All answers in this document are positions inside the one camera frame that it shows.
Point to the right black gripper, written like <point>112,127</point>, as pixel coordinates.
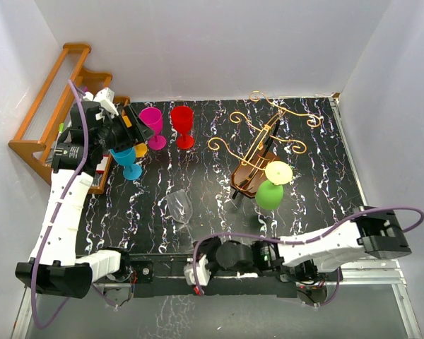
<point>206,246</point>

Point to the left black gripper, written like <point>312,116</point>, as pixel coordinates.
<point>138,131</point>

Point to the blue plastic wine glass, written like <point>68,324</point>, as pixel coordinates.
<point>127,159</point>

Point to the yellow orange plastic wine glass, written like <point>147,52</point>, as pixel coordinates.
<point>141,149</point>

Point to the magenta plastic wine glass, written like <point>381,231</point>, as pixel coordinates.
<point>153,118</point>

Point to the clear glass wine glass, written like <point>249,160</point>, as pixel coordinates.
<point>180,208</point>

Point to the red plastic wine glass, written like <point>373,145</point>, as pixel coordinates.
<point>182,120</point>

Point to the green plastic wine glass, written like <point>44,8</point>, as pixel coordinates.
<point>270,192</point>

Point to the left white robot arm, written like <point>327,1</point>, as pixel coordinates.
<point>53,267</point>

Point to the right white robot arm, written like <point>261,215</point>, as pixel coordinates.
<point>370,231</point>

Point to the wooden stepped shelf rack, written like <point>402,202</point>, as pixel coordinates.
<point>38,132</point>

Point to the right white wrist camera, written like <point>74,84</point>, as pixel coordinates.
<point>203,274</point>

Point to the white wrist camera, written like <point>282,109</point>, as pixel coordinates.
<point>105,98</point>
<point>203,274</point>

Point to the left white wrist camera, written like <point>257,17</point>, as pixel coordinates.
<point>105,98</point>

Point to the black front mounting rail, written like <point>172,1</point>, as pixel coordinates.
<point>159,275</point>

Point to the gold wire wine glass rack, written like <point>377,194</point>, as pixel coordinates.
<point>251,170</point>

